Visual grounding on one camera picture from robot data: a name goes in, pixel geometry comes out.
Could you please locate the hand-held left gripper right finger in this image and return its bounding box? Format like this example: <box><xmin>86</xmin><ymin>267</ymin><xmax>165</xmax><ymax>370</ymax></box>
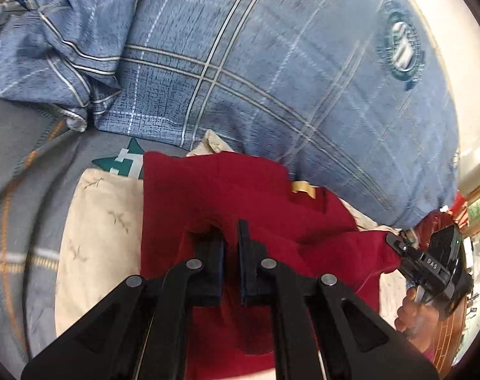
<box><xmin>237</xmin><ymin>219</ymin><xmax>438</xmax><ymax>380</ymax></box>

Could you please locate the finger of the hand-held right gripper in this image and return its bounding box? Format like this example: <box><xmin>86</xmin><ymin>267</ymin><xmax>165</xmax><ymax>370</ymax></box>
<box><xmin>386</xmin><ymin>227</ymin><xmax>420</xmax><ymax>259</ymax></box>

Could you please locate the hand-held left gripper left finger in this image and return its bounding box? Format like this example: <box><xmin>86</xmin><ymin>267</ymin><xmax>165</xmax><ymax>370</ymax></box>
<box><xmin>21</xmin><ymin>222</ymin><xmax>227</xmax><ymax>380</ymax></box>

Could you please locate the red fleece garment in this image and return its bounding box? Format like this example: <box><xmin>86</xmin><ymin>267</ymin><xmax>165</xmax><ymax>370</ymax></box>
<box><xmin>139</xmin><ymin>151</ymin><xmax>458</xmax><ymax>380</ymax></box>

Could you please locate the person's right hand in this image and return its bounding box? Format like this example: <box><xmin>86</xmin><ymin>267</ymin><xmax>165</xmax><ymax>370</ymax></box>
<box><xmin>394</xmin><ymin>286</ymin><xmax>443</xmax><ymax>346</ymax></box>

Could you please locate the wooden furniture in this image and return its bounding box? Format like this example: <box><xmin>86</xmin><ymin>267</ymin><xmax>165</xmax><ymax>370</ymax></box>
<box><xmin>434</xmin><ymin>190</ymin><xmax>480</xmax><ymax>377</ymax></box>

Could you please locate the grey plaid bed sheet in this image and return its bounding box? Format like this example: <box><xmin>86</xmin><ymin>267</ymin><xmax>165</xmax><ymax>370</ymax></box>
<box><xmin>0</xmin><ymin>95</ymin><xmax>193</xmax><ymax>369</ymax></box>

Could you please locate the blue plaid quilt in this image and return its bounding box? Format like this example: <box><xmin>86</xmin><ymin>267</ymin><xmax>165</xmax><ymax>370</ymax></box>
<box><xmin>0</xmin><ymin>0</ymin><xmax>462</xmax><ymax>230</ymax></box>

